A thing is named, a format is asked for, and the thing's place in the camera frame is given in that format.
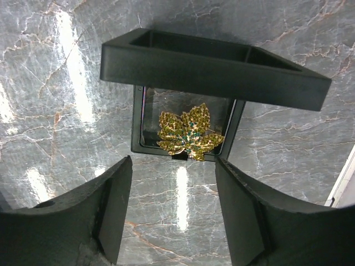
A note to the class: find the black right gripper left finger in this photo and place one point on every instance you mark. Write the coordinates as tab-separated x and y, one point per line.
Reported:
73	228

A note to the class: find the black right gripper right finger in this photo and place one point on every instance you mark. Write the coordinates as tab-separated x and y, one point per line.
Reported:
267	227

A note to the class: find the black brooch display box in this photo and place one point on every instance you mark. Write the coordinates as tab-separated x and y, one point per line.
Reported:
227	74

